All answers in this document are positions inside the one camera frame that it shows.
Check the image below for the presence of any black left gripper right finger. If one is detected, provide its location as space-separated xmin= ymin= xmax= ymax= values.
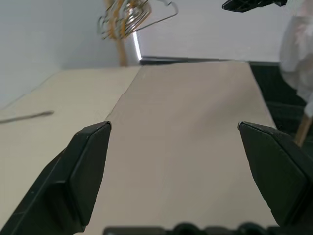
xmin=237 ymin=120 xmax=313 ymax=228

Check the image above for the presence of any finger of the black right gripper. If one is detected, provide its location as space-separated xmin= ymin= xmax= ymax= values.
xmin=221 ymin=0 xmax=287 ymax=13

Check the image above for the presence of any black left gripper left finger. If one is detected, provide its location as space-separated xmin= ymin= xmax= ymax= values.
xmin=0 ymin=120 xmax=112 ymax=235

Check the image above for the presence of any white cloth garment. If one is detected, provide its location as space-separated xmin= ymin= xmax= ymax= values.
xmin=278 ymin=0 xmax=313 ymax=119

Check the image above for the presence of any wooden stick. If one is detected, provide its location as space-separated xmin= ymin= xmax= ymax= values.
xmin=294 ymin=107 xmax=312 ymax=146

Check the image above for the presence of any black USB hub with cable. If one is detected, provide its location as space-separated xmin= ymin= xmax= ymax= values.
xmin=0 ymin=110 xmax=55 ymax=124

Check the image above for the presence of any olive wire hanger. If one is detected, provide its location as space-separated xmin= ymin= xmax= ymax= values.
xmin=129 ymin=0 xmax=179 ymax=34

